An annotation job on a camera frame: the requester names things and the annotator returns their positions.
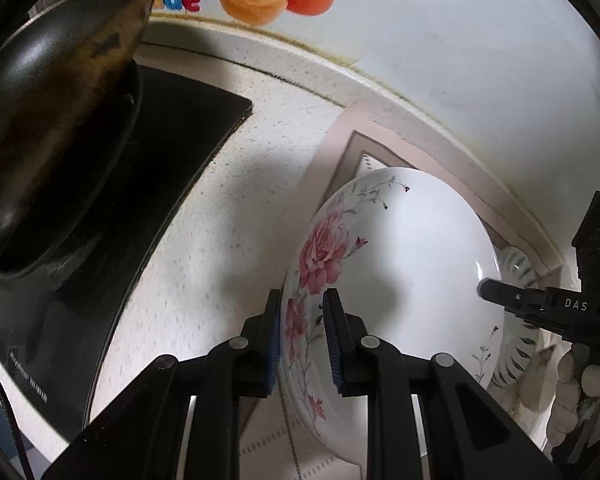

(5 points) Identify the white plate grey floral rim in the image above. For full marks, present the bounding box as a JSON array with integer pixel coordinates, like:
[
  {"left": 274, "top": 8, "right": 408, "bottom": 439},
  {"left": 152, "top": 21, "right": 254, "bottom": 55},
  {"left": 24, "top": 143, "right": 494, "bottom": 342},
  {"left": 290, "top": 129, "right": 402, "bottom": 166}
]
[{"left": 488, "top": 246, "right": 546, "bottom": 396}]

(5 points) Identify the white plate pink rose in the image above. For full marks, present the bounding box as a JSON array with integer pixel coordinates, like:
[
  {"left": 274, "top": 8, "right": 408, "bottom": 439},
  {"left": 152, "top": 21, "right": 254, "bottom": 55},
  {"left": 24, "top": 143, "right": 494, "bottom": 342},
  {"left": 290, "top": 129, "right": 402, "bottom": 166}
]
[{"left": 280, "top": 167, "right": 504, "bottom": 465}]

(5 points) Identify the right gloved hand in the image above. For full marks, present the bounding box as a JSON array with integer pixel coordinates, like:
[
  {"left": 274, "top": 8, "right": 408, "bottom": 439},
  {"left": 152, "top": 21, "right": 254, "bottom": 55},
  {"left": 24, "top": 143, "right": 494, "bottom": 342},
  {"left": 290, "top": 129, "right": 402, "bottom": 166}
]
[{"left": 546, "top": 344, "right": 600, "bottom": 446}]

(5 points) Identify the floral diamond pattern table mat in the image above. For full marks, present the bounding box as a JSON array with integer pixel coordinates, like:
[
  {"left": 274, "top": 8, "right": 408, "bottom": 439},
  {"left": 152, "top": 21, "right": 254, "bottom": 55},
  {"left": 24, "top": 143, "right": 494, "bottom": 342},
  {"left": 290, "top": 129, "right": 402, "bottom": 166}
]
[{"left": 242, "top": 108, "right": 572, "bottom": 479}]

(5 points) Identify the black induction cooktop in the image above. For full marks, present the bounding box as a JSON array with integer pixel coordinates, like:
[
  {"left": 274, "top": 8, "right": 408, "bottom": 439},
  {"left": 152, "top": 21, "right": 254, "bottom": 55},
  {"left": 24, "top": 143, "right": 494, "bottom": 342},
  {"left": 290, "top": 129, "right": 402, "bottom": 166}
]
[{"left": 0, "top": 64, "right": 252, "bottom": 439}]

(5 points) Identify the black wok pan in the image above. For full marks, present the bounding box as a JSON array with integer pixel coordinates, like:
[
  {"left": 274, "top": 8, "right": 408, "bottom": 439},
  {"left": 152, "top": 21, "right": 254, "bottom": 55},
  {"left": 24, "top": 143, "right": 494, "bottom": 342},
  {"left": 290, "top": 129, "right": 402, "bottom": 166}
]
[{"left": 0, "top": 0, "right": 155, "bottom": 255}]

